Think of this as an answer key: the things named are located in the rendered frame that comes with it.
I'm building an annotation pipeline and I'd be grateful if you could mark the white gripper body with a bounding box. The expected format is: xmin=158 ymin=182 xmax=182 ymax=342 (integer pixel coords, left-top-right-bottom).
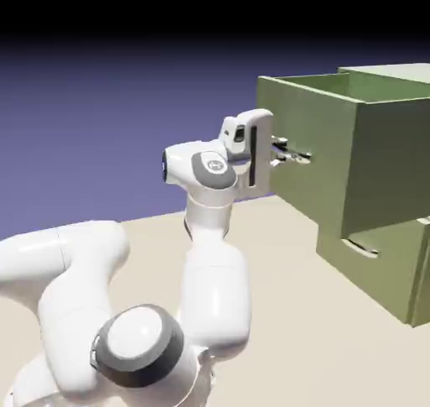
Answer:
xmin=235 ymin=108 xmax=275 ymax=199

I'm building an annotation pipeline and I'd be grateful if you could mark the curved metal handle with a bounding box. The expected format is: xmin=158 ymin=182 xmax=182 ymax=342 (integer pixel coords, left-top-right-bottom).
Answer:
xmin=270 ymin=145 xmax=312 ymax=165

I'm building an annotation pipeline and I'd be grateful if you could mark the pale curved handle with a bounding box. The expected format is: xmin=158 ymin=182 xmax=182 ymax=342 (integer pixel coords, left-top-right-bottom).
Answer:
xmin=340 ymin=237 xmax=380 ymax=260

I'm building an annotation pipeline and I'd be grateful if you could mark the green drawer with handle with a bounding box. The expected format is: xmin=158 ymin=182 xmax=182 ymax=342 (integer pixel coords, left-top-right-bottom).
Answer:
xmin=256 ymin=72 xmax=430 ymax=241

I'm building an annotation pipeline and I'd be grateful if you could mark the green closed drawer front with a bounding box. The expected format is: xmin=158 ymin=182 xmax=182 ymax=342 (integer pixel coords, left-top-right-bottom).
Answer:
xmin=316 ymin=219 xmax=422 ymax=325

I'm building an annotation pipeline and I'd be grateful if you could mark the green cabinet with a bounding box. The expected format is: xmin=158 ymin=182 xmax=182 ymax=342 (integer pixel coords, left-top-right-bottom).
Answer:
xmin=315 ymin=62 xmax=430 ymax=328

